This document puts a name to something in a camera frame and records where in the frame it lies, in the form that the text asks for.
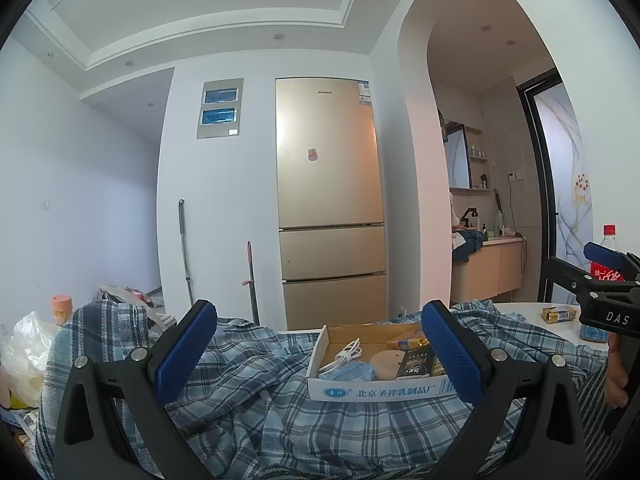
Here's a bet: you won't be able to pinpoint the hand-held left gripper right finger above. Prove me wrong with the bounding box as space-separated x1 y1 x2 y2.
421 300 586 480

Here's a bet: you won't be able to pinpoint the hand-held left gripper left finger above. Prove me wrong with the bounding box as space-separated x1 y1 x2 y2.
54 300 219 480

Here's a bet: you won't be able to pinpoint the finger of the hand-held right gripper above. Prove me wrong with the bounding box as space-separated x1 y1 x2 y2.
547 257 640 307
583 242 640 282

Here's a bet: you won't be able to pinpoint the small black box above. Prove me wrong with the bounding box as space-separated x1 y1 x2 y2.
394 347 434 379

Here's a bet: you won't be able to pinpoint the yellow snack packet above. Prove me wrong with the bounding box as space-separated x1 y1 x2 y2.
386 335 427 351

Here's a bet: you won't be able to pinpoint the tan oval case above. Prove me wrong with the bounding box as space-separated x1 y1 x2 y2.
369 349 407 382

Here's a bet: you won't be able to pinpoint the cardboard box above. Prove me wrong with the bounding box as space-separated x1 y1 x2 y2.
305 323 457 402

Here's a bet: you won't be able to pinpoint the blue tissue pack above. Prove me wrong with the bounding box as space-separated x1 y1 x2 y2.
318 362 377 382

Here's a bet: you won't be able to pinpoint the white cable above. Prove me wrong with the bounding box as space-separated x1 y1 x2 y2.
319 338 364 374

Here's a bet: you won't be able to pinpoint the person's right hand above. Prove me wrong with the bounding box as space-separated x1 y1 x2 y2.
603 332 633 409

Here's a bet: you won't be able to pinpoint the red drink bottle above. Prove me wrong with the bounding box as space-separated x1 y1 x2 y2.
589 224 629 282

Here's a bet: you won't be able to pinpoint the gold blue cigarette pack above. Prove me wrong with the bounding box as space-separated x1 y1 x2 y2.
539 304 581 325

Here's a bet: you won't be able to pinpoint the printed glass door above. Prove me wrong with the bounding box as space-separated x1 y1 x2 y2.
531 82 597 306

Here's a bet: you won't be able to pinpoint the beige vanity cabinet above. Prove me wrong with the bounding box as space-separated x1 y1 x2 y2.
449 237 527 306

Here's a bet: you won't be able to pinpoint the striped grey cloth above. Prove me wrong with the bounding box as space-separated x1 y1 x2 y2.
574 364 617 463

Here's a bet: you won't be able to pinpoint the dark blue clothes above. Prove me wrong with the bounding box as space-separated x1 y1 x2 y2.
452 229 486 263

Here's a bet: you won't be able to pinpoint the blue plaid cloth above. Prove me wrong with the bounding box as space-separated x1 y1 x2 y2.
37 299 609 480

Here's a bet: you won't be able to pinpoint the peach plastic bottle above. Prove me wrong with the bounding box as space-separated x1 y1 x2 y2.
49 294 75 327

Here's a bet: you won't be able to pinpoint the white plastic bag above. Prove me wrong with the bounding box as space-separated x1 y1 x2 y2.
0 309 62 409

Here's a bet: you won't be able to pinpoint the bathroom mirror cabinet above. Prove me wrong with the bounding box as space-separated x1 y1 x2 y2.
442 120 474 190

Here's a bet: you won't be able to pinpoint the gold refrigerator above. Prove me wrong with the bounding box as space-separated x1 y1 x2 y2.
274 77 389 332

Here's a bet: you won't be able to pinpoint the black door frame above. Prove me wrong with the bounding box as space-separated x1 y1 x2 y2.
516 67 564 307

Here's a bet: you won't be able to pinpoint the grey mop handle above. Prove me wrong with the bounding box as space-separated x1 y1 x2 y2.
177 198 195 307

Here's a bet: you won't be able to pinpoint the bathroom wall shelf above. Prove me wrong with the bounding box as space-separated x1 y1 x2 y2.
469 127 490 191

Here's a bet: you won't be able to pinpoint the grey wall electrical panel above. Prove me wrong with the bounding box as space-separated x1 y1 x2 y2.
194 78 245 140

